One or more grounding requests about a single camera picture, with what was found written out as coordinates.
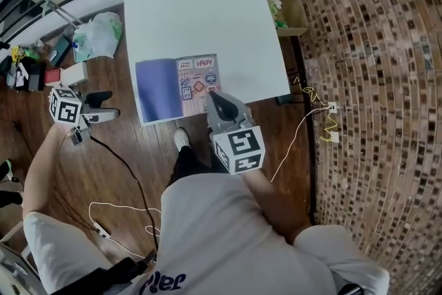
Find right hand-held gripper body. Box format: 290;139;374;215
205;103;267;176

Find person's white shoe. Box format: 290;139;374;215
173;127;191;151

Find open cardboard box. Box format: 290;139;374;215
262;0;310;38

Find black waist pouch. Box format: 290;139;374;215
78;249;158;295

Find white and green plastic bag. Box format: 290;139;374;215
71;11;124;64

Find thin white cable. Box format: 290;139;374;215
270;109;333;183

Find person's right forearm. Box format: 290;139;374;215
241;167;314;247

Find yellow coiled cable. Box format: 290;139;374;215
292;76;338;143

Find white and green items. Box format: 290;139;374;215
268;0;289;29

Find person's left forearm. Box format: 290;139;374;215
23;120;91;220

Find yellow flowers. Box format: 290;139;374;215
10;46;26;64

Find person's black trouser leg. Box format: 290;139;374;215
168;144;231;189

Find black cable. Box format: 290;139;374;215
88;135;160;253

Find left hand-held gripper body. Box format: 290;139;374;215
48;86;104;146

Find dark green box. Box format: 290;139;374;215
50;35;73;67

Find sticker notebook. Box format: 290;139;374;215
134;53;222;125

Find white box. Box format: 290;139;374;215
61;61;89;84

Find red box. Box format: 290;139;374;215
44;68;64;85

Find black box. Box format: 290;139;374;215
28;61;46;92

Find person's white t-shirt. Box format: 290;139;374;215
22;173;391;295

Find white folding stand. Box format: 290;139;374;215
38;0;84;27

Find white cable with adapter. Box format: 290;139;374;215
88;201;163;262

